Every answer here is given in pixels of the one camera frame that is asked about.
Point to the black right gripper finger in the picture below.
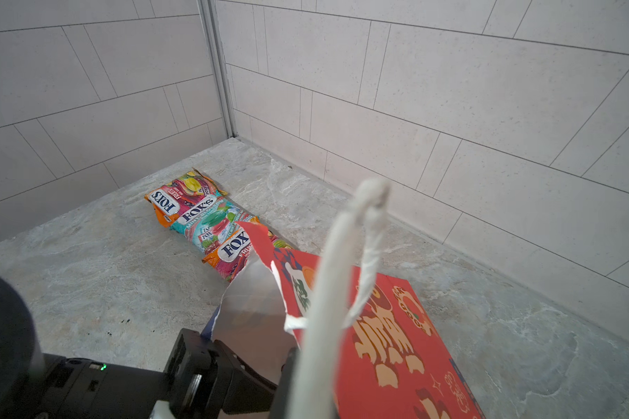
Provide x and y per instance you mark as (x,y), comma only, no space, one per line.
(279,407)

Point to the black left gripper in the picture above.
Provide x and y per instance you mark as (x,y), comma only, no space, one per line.
(206,378)

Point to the red paper gift bag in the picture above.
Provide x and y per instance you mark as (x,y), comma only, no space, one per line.
(367,348)

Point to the orange snack packet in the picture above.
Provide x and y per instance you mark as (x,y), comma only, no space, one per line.
(231,257)

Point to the teal snack packet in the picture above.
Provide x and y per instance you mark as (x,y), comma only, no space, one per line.
(208,225)

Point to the red orange Fox's candy bag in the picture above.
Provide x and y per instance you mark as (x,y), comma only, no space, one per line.
(185,197)

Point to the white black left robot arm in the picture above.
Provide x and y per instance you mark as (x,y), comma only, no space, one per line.
(38,385)

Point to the aluminium corner post left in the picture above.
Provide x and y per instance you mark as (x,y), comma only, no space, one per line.
(209,20)

